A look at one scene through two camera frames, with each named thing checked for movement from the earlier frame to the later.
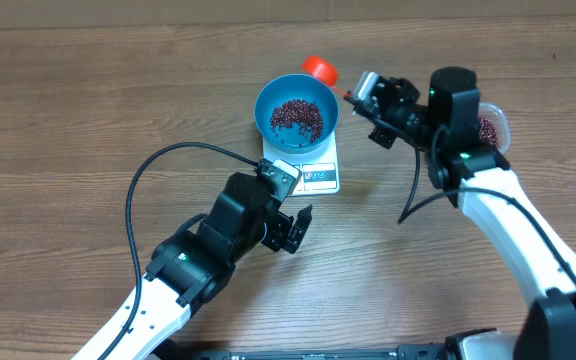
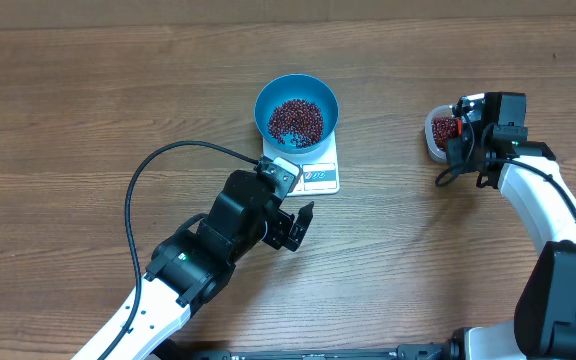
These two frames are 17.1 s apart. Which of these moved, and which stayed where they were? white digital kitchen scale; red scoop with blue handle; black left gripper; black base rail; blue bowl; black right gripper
Moved: red scoop with blue handle; black right gripper
Stayed: blue bowl; black base rail; white digital kitchen scale; black left gripper
